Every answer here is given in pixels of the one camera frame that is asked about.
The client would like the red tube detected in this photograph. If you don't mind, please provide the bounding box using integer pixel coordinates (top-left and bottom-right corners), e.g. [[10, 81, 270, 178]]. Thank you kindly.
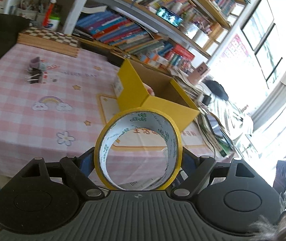
[[42, 0, 58, 28]]

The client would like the yellow cardboard box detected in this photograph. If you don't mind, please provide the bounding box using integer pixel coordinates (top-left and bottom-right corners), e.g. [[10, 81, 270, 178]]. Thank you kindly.
[[113, 59, 201, 132]]

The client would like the wooden chessboard box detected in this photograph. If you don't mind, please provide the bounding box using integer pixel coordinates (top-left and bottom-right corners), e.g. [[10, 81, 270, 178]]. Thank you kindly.
[[16, 26, 81, 58]]

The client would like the striped cloth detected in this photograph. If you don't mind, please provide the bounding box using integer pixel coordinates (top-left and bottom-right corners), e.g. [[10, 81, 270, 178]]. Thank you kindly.
[[207, 98, 255, 141]]

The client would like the row of leaning books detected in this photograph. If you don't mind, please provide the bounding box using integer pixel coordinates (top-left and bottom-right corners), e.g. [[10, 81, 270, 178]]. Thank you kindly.
[[74, 11, 196, 73]]

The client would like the tablet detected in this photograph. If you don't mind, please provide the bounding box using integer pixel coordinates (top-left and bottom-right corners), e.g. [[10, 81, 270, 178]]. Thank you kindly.
[[204, 114, 233, 153]]

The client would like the stack of newspapers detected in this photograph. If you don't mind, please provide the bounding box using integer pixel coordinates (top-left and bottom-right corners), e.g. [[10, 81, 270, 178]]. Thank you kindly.
[[170, 69, 206, 101]]

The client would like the pink wall poster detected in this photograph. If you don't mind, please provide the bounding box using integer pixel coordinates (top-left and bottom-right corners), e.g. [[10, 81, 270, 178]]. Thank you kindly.
[[219, 33, 251, 64]]

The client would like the lit smartphone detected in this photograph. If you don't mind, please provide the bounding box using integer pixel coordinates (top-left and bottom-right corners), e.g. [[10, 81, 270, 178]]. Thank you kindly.
[[156, 6, 183, 28]]

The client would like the white curtain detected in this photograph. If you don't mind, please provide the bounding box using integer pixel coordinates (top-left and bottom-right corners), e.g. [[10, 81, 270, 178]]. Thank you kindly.
[[252, 68, 286, 131]]

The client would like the yellow tape roll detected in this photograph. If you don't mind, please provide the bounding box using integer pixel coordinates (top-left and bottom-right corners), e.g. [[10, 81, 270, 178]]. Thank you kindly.
[[93, 108, 183, 191]]

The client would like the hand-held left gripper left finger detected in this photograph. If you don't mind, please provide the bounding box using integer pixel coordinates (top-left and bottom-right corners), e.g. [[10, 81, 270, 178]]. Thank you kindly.
[[24, 147, 108, 201]]

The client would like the pink checked cloth desktop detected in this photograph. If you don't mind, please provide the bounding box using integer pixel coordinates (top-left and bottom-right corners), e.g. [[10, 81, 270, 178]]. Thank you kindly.
[[0, 43, 233, 179]]

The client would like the green book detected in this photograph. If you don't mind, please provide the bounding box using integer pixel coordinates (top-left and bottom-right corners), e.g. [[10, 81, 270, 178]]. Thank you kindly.
[[215, 141, 236, 157]]

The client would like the pink card box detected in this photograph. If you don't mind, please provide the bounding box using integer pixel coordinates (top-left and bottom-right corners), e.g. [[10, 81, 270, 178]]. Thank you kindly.
[[192, 61, 210, 86]]

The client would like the row of thin books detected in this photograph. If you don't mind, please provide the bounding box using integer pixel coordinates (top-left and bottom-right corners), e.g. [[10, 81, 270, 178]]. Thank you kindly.
[[213, 0, 236, 18]]

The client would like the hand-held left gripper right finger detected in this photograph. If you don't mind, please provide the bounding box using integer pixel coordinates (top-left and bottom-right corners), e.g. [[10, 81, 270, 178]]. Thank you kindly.
[[170, 148, 257, 201]]

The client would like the pen holder with pens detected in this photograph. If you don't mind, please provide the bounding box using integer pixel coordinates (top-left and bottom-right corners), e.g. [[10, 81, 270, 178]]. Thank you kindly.
[[15, 0, 45, 20]]

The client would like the white wooden bookshelf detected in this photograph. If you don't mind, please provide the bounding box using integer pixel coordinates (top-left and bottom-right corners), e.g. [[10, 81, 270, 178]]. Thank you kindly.
[[63, 0, 261, 63]]

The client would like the small grey blue toy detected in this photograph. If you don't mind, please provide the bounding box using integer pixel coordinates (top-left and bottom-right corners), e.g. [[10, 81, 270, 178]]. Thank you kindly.
[[29, 56, 47, 71]]

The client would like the orange white small box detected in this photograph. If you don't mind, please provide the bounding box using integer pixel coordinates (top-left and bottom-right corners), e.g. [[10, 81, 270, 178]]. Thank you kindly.
[[140, 55, 161, 67], [147, 51, 170, 64]]

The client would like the white jar green lid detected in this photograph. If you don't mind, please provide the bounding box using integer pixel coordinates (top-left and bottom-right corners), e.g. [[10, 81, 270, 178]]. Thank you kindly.
[[45, 16, 61, 31]]

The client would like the black cap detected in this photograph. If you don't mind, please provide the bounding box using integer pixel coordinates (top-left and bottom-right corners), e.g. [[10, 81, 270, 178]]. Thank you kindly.
[[204, 80, 230, 100]]

